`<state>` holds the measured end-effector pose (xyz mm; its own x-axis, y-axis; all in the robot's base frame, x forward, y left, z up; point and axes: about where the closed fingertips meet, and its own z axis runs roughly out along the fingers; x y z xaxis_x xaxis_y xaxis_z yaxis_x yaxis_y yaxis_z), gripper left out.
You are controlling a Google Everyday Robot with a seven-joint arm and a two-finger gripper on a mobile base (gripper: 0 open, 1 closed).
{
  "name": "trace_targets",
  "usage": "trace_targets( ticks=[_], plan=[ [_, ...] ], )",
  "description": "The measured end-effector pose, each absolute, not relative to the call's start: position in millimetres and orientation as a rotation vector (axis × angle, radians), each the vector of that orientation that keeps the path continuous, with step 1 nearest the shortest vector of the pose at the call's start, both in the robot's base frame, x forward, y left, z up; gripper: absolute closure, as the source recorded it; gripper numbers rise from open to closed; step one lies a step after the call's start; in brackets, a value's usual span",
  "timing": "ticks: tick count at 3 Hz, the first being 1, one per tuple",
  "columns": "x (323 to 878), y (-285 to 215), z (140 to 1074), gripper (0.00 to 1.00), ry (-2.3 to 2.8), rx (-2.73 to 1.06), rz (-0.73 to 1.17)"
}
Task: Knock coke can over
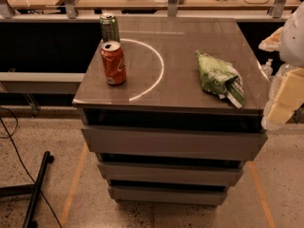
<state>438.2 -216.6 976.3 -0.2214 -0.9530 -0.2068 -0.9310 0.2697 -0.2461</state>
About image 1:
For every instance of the green soda can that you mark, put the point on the green soda can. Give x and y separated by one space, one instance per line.
109 27

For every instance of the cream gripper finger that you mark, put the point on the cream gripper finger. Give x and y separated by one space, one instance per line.
286 96
272 42

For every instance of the clear sanitizer bottle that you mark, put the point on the clear sanitizer bottle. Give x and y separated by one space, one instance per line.
267 68

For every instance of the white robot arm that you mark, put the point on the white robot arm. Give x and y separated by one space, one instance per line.
291 50

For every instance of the grey drawer cabinet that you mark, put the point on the grey drawer cabinet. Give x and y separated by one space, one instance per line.
159 137

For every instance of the black chair base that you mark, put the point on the black chair base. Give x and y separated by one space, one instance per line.
30 189

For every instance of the long wooden desk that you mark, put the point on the long wooden desk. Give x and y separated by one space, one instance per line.
144 4

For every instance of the green chip bag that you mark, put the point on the green chip bag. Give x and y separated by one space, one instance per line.
220 78

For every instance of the red coke can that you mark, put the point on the red coke can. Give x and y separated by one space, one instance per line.
114 64

